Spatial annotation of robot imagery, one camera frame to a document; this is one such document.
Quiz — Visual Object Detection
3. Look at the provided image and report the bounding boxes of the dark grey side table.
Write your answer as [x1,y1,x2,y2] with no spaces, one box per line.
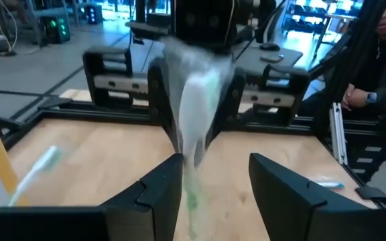
[235,42,304,77]

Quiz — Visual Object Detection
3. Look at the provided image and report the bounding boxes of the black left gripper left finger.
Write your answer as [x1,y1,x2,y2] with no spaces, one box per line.
[101,153,184,241]

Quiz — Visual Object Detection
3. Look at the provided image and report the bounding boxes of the silver aluminium extrusion bars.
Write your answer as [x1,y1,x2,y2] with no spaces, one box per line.
[328,101,349,165]

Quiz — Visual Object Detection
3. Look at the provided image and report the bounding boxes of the person's hand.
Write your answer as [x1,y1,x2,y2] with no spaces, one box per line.
[341,82,370,112]

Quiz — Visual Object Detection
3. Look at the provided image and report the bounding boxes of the black computer mouse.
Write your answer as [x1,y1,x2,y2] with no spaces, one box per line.
[259,42,281,52]

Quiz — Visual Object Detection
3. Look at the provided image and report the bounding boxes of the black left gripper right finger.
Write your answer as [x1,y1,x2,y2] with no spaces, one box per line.
[249,153,371,241]

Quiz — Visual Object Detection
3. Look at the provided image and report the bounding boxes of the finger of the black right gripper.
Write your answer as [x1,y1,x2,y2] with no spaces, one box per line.
[147,56,180,153]
[208,66,247,148]

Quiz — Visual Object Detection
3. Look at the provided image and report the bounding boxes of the black box green lights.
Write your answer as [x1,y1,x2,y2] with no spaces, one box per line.
[41,13,72,45]

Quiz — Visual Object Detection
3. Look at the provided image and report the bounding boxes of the blue white wrapped toothbrush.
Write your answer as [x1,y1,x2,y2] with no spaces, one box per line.
[308,177,345,189]

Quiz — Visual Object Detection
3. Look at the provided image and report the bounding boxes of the green white toothbrush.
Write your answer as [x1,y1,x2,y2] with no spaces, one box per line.
[161,36,234,241]
[7,144,65,207]

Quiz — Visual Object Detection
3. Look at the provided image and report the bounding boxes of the black table edge clamp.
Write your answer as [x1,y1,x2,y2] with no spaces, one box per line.
[354,185,386,206]

